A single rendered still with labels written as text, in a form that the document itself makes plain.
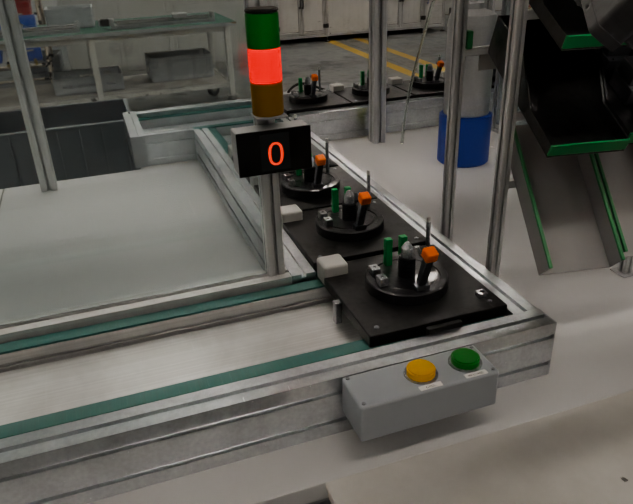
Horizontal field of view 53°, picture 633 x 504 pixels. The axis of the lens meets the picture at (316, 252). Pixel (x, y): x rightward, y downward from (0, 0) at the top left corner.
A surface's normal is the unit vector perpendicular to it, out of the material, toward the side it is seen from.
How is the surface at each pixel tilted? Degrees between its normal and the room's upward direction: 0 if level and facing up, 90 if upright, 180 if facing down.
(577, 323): 0
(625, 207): 45
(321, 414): 90
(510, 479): 0
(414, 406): 90
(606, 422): 0
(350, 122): 90
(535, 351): 90
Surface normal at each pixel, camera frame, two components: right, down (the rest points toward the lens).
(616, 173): 0.09, -0.32
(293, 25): 0.31, 0.42
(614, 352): -0.04, -0.89
